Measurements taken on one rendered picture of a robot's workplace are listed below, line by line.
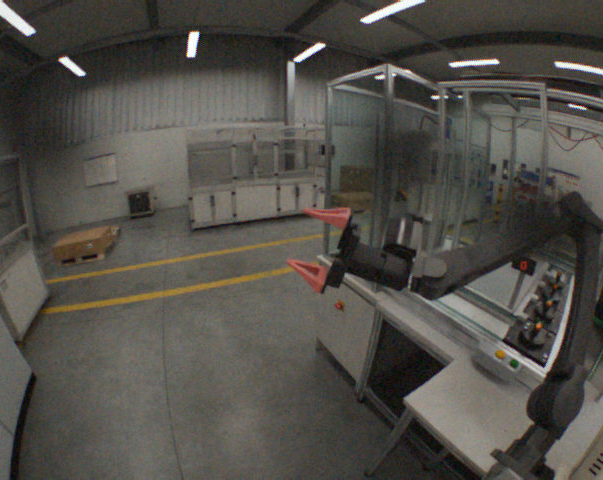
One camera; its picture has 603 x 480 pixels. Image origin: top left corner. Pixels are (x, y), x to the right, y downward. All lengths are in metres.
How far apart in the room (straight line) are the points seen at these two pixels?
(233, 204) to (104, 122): 5.15
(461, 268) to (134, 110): 8.23
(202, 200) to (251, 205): 1.06
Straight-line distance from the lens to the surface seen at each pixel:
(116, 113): 8.39
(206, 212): 5.33
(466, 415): 0.94
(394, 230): 0.46
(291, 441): 1.72
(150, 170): 8.03
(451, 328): 1.14
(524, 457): 0.48
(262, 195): 5.51
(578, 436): 1.20
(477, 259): 0.45
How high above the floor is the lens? 1.57
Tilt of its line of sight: 20 degrees down
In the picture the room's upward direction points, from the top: straight up
